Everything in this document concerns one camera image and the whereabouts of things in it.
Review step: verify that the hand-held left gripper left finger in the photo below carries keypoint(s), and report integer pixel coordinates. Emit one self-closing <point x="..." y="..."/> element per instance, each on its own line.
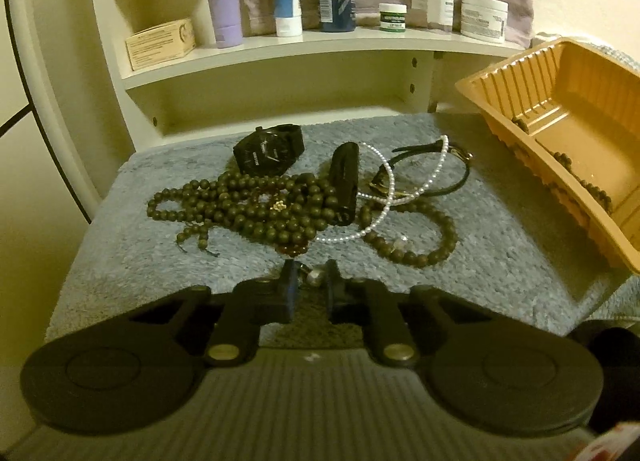
<point x="289" y="291"/>

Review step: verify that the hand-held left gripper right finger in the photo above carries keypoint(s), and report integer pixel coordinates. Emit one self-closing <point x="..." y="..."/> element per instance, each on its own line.
<point x="332" y="291"/>

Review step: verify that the orange plastic tray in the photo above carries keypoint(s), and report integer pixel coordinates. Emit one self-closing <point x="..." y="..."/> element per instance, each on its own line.
<point x="575" y="106"/>

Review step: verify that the black cylindrical case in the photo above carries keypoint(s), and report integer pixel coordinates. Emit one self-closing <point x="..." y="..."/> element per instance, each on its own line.
<point x="344" y="181"/>

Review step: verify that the black wristwatch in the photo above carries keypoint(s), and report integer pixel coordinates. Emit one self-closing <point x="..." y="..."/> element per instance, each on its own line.
<point x="265" y="151"/>

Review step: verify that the grey fluffy mat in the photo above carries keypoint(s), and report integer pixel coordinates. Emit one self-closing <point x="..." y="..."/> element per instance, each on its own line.
<point x="150" y="251"/>

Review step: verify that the white wooden shelf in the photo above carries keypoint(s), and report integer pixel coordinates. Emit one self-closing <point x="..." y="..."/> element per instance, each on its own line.
<point x="280" y="61"/>

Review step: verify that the small green jar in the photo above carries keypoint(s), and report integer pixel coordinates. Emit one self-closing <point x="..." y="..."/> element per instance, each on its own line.
<point x="392" y="18"/>

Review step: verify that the beige cardboard box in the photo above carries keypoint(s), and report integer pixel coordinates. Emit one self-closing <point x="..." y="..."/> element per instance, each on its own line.
<point x="160" y="43"/>

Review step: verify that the white cream jar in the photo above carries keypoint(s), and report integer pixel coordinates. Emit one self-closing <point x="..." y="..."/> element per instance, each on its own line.
<point x="483" y="18"/>

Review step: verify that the white curved panel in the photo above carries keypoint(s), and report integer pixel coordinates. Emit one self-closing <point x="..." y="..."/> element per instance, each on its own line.
<point x="45" y="66"/>

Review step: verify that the white knitted cloth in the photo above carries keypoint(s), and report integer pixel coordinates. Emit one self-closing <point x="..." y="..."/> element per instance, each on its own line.
<point x="620" y="53"/>

